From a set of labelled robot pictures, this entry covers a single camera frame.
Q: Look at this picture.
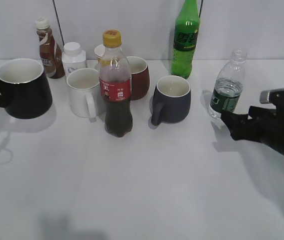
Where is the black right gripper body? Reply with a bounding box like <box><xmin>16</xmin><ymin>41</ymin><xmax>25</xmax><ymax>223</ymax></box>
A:
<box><xmin>249</xmin><ymin>88</ymin><xmax>284</xmax><ymax>155</ymax></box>

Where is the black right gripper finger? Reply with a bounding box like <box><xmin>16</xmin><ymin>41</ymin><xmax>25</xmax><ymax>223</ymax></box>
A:
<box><xmin>221</xmin><ymin>110</ymin><xmax>259</xmax><ymax>141</ymax></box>

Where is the black ceramic mug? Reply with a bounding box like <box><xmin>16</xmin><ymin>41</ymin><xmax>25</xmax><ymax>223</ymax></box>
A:
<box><xmin>0</xmin><ymin>58</ymin><xmax>53</xmax><ymax>119</ymax></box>

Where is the clear cestbon water bottle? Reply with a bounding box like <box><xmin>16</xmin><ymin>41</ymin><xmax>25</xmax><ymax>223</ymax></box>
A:
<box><xmin>208</xmin><ymin>49</ymin><xmax>247</xmax><ymax>120</ymax></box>

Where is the yellow paper cup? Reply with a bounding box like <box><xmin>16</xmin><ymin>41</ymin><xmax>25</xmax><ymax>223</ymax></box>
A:
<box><xmin>94</xmin><ymin>44</ymin><xmax>105</xmax><ymax>62</ymax></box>

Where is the brown coffee drink bottle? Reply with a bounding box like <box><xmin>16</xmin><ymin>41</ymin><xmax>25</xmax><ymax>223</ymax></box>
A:
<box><xmin>36</xmin><ymin>17</ymin><xmax>65</xmax><ymax>79</ymax></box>

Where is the dark blue ceramic mug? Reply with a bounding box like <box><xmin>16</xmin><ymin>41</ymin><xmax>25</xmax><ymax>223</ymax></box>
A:
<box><xmin>151</xmin><ymin>75</ymin><xmax>191</xmax><ymax>126</ymax></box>

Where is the white plastic jar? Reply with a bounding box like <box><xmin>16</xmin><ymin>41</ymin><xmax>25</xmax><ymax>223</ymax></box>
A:
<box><xmin>62</xmin><ymin>42</ymin><xmax>87</xmax><ymax>78</ymax></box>

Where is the white ceramic mug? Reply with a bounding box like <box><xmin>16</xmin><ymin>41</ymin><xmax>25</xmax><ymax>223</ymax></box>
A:
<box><xmin>66</xmin><ymin>68</ymin><xmax>105</xmax><ymax>119</ymax></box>

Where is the red ceramic mug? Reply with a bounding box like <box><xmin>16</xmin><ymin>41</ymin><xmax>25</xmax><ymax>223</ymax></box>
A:
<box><xmin>127</xmin><ymin>56</ymin><xmax>150</xmax><ymax>101</ymax></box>

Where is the green sprite bottle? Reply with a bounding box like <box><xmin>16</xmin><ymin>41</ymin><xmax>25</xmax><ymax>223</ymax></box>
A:
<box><xmin>171</xmin><ymin>0</ymin><xmax>200</xmax><ymax>79</ymax></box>

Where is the cola bottle yellow cap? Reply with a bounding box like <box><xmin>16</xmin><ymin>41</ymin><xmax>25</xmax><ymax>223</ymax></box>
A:
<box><xmin>99</xmin><ymin>29</ymin><xmax>133</xmax><ymax>138</ymax></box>

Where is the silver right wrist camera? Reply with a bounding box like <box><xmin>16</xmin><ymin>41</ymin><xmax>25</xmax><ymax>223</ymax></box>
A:
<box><xmin>259</xmin><ymin>90</ymin><xmax>270</xmax><ymax>104</ymax></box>

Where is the black cable left wall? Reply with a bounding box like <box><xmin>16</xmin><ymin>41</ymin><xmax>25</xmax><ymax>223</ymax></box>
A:
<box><xmin>52</xmin><ymin>0</ymin><xmax>65</xmax><ymax>46</ymax></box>

